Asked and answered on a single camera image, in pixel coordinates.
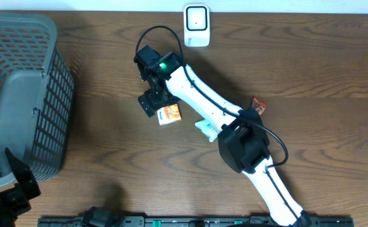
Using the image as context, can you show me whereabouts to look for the orange small box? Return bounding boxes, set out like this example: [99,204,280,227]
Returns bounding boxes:
[157,104,182,125]

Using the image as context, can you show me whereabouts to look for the teal white wipes packet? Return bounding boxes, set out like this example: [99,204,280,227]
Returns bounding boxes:
[195,119,218,143]

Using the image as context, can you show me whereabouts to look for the red patterned packet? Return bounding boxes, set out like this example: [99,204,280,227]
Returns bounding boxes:
[251,96,267,116]

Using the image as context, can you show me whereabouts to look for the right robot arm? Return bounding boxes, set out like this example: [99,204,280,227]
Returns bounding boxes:
[134,45,311,226]

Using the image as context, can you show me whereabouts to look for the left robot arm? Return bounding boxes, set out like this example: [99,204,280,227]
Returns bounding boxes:
[0,148,121,227]

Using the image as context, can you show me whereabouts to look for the white barcode scanner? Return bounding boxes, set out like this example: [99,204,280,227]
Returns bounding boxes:
[183,4,211,47]

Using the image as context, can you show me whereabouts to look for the grey plastic mesh basket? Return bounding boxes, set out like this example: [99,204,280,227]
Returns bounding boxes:
[0,13,75,187]

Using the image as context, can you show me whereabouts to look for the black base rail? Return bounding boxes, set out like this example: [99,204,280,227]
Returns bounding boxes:
[37,215,355,227]

